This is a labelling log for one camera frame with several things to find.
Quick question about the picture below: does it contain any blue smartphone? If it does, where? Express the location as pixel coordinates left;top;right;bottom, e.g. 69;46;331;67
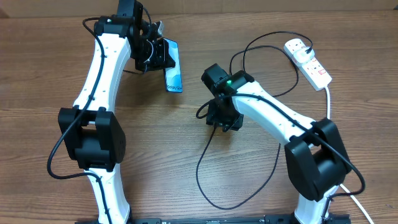
165;39;183;93

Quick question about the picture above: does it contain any black charging cable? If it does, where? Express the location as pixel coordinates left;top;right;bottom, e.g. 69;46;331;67
195;30;313;211

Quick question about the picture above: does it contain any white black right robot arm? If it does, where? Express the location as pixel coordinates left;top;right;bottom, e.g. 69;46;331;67
201;64;365;223

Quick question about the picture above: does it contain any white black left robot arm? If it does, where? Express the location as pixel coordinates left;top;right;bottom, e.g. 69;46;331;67
58;1;183;223

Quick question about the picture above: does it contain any white charger adapter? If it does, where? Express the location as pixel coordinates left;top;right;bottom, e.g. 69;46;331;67
293;47;315;66

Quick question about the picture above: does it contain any white power strip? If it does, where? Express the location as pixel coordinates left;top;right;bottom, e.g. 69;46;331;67
284;39;332;91

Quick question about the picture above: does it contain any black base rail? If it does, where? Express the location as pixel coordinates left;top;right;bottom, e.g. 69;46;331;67
74;213;352;224

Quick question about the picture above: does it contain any white power strip cord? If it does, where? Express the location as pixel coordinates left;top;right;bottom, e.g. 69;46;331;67
324;86;376;224

